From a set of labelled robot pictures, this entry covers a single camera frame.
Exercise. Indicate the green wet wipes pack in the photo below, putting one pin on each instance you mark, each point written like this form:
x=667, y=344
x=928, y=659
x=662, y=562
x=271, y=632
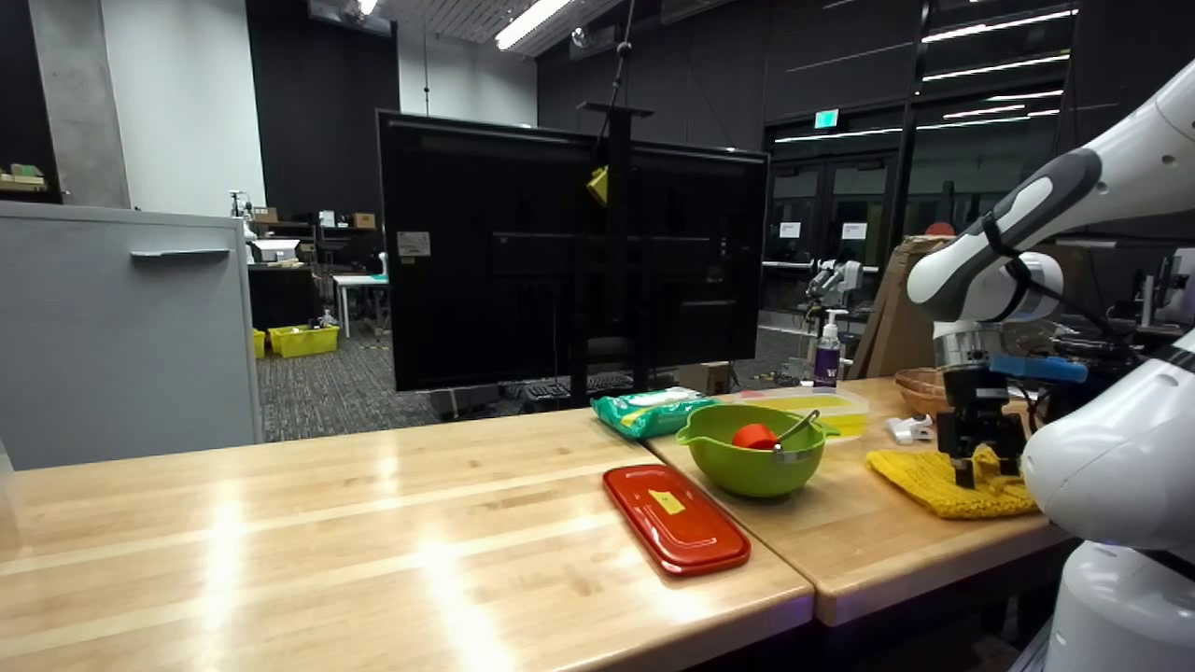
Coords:
x=647, y=415

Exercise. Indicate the purple soap pump bottle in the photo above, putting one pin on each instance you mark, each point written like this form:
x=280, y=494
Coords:
x=826, y=352

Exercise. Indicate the woven wicker basket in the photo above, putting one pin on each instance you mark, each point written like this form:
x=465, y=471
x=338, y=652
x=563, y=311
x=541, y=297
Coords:
x=926, y=390

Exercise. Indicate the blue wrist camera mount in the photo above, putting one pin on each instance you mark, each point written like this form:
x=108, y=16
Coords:
x=1040, y=365

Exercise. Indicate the small clear plastic piece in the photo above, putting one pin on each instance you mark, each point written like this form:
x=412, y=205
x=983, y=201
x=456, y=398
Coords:
x=912, y=429

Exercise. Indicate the red object in bowl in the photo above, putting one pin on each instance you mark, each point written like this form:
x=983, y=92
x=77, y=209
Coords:
x=758, y=433

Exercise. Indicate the yellow knitted cloth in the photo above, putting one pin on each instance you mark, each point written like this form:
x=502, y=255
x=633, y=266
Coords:
x=928, y=475

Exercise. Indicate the metal spoon in bowl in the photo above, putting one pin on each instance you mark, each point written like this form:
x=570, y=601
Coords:
x=802, y=421

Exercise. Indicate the grey cabinet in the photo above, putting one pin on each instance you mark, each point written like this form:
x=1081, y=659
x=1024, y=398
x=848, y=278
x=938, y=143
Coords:
x=121, y=334

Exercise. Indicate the yellow translucent container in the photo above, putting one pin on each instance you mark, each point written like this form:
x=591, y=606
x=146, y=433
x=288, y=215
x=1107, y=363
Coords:
x=842, y=410

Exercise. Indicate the red flat lid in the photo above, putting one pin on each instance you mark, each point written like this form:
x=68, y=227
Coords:
x=675, y=520

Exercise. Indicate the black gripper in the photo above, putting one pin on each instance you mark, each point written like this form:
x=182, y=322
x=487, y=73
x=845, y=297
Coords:
x=977, y=415

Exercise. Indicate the large cardboard box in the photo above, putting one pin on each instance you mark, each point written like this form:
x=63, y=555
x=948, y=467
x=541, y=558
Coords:
x=897, y=334

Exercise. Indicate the green plastic bowl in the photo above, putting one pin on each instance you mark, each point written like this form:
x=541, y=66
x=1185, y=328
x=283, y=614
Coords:
x=754, y=471

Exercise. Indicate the yellow floor bin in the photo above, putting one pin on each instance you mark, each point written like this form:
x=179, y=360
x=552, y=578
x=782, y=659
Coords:
x=296, y=339

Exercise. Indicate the large black monitor screen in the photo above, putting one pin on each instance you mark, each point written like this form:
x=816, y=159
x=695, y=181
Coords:
x=545, y=250

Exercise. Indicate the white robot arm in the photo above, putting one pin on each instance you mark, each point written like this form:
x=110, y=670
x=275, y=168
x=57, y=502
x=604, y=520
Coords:
x=1114, y=471

